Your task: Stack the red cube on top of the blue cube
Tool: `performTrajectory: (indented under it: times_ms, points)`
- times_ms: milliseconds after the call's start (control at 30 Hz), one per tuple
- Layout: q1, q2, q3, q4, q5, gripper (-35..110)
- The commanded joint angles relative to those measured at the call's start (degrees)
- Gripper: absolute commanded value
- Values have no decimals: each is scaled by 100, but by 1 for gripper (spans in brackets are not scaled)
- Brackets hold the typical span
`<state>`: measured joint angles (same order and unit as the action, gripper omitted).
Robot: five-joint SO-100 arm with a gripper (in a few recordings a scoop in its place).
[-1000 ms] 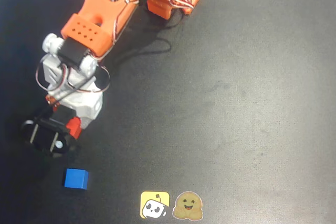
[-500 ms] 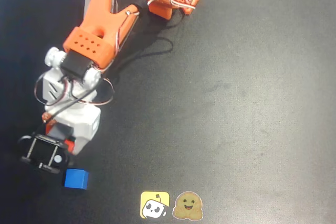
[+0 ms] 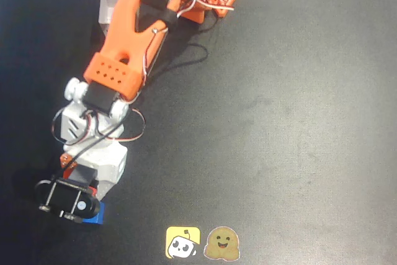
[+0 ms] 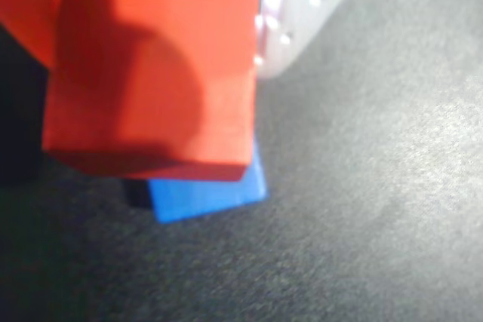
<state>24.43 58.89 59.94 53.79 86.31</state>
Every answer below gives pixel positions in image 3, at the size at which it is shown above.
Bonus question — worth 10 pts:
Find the blue cube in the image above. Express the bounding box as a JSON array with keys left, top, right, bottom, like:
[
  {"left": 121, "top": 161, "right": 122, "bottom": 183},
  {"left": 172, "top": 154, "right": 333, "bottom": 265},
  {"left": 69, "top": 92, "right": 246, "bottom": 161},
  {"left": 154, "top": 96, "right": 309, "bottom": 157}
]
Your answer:
[{"left": 82, "top": 202, "right": 106, "bottom": 226}]

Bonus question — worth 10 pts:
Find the yellow robot sticker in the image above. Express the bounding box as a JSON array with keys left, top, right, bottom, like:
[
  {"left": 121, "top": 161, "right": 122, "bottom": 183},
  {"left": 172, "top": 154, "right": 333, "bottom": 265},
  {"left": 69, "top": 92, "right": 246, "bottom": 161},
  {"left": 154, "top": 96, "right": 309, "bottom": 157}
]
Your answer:
[{"left": 166, "top": 226, "right": 201, "bottom": 259}]

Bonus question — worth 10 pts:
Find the hugging face emoji sticker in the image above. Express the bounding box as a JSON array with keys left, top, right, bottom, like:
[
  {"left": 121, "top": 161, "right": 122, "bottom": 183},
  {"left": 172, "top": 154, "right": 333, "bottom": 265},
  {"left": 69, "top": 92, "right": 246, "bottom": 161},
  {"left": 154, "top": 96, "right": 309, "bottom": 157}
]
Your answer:
[{"left": 203, "top": 226, "right": 241, "bottom": 260}]

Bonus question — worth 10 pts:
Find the clear plastic box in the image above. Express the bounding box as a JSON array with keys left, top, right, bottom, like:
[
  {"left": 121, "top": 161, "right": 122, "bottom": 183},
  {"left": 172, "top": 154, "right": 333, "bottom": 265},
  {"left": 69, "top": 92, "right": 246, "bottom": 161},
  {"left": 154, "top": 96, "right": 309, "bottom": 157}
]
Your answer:
[{"left": 98, "top": 0, "right": 127, "bottom": 35}]

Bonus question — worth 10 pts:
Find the black table mat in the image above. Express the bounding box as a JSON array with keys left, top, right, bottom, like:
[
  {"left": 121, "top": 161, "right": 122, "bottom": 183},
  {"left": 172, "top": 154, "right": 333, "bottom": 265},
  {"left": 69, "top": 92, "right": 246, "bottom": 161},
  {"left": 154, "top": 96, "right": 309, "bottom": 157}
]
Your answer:
[{"left": 0, "top": 0, "right": 397, "bottom": 265}]

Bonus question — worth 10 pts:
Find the red white black servo cable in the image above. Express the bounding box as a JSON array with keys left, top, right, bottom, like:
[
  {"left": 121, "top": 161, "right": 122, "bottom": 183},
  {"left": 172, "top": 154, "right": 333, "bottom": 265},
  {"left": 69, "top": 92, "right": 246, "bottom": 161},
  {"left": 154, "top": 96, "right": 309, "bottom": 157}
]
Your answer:
[{"left": 51, "top": 108, "right": 146, "bottom": 146}]

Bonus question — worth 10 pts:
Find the thin black cable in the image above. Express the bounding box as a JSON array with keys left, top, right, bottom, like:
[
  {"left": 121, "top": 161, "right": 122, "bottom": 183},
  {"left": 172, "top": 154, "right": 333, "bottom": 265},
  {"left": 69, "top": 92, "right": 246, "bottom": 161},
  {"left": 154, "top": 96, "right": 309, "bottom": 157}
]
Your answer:
[{"left": 138, "top": 43, "right": 208, "bottom": 106}]

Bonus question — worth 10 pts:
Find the white and red cable bundle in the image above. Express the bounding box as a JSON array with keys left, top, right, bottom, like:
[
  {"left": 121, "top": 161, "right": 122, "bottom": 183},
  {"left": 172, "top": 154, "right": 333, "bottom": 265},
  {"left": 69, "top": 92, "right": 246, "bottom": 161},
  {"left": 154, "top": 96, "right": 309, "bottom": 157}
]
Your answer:
[{"left": 176, "top": 0, "right": 236, "bottom": 18}]

